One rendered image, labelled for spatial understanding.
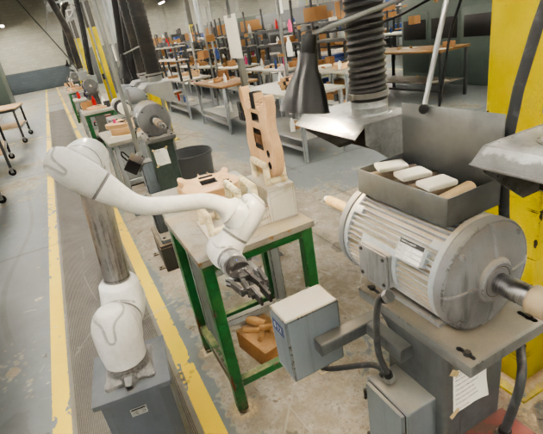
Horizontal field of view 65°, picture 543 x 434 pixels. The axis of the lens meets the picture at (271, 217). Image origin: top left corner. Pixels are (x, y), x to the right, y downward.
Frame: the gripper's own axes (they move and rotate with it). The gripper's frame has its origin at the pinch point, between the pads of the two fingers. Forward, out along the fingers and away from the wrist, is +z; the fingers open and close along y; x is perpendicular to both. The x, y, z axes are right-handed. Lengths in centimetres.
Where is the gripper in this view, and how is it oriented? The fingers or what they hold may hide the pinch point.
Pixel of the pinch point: (261, 294)
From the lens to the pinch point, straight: 128.4
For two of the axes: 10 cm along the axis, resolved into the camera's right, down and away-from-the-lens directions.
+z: 4.5, 3.1, -8.4
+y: -8.8, 3.2, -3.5
